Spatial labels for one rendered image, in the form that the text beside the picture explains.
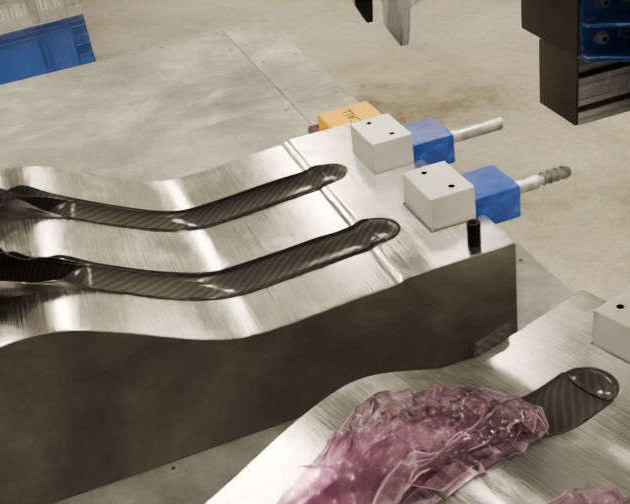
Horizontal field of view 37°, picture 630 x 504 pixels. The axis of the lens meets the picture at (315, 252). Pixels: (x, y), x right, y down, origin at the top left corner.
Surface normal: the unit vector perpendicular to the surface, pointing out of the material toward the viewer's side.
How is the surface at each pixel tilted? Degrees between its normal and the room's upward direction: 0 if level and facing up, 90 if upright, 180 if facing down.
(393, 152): 90
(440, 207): 90
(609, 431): 1
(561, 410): 2
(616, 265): 0
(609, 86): 90
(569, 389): 10
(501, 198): 90
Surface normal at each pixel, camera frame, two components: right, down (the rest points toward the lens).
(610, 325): -0.79, 0.41
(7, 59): 0.40, 0.46
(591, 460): 0.20, -0.93
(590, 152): -0.14, -0.84
